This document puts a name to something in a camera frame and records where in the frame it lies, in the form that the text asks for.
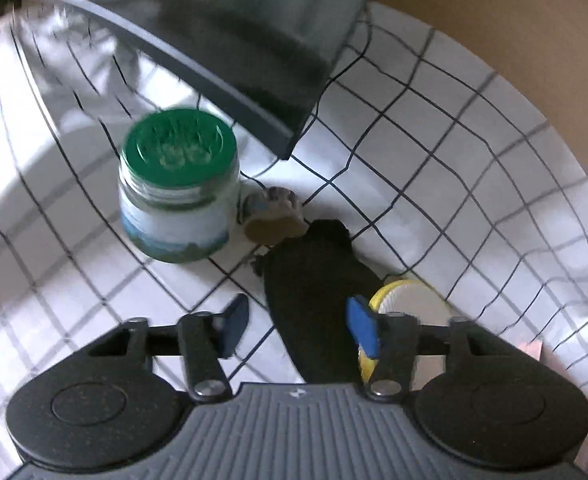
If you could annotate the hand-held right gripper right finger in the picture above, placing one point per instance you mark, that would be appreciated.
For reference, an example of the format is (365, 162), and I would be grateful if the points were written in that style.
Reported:
(363, 329)

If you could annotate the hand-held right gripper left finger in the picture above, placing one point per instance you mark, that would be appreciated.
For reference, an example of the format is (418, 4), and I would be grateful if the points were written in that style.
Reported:
(235, 327)

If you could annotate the pink cardboard box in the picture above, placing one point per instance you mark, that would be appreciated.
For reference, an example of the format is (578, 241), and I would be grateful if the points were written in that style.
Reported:
(531, 350)

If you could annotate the dark computer monitor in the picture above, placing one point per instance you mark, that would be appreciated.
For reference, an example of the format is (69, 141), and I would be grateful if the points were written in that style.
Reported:
(249, 35)

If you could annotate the white checkered tablecloth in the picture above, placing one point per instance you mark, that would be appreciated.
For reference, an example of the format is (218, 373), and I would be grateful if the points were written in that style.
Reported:
(424, 160)

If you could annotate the black sock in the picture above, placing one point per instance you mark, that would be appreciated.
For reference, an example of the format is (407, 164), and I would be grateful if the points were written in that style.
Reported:
(314, 300)

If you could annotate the yellow rimmed round container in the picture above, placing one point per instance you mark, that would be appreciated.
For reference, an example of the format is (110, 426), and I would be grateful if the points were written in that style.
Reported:
(414, 302)

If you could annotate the green lid glass jar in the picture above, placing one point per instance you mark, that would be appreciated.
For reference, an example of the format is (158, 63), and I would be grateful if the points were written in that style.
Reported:
(174, 210)

